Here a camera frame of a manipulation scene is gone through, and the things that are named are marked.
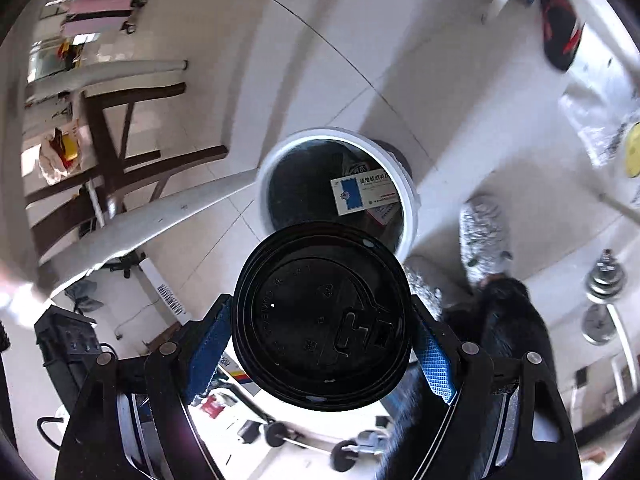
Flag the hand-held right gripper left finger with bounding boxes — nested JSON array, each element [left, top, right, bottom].
[[54, 292, 236, 480]]

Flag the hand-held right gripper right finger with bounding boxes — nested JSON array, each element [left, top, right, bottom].
[[411, 300, 584, 480]]

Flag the black plastic cup lid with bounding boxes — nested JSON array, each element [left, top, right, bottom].
[[231, 223, 413, 413]]

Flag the white trash bin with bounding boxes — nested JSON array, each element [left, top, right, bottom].
[[255, 129, 421, 261]]

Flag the white striped carton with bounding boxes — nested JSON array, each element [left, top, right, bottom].
[[219, 354, 262, 397]]

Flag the grey cloth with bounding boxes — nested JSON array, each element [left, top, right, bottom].
[[65, 280, 105, 315]]

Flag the red packet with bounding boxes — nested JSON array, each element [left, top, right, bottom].
[[200, 394, 227, 419]]

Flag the white carton with barcode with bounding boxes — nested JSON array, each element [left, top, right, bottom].
[[139, 257, 193, 326]]

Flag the grey fuzzy slipper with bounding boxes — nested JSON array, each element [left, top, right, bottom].
[[402, 256, 445, 321], [459, 197, 515, 286]]

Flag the person's dark fleece clothing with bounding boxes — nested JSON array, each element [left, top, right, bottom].
[[385, 277, 558, 480]]

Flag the black exercise bike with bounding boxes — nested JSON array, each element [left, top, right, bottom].
[[102, 252, 138, 281]]

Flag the small black dumbbell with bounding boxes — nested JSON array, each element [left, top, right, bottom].
[[264, 422, 357, 471]]

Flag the white plastic bag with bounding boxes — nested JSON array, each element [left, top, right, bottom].
[[39, 127, 82, 184]]

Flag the white medicine box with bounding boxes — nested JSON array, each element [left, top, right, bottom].
[[330, 172, 401, 218]]

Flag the brown wooden chair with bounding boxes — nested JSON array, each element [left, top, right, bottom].
[[25, 82, 228, 261]]

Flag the clear plastic bag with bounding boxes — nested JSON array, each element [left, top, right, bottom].
[[559, 77, 640, 168]]

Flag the yellow round object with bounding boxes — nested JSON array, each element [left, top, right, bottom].
[[622, 122, 640, 178]]

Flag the pink cloth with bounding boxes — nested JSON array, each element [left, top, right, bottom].
[[61, 16, 127, 37], [66, 0, 134, 16]]

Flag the black and red object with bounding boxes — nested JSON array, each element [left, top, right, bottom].
[[540, 0, 586, 73]]

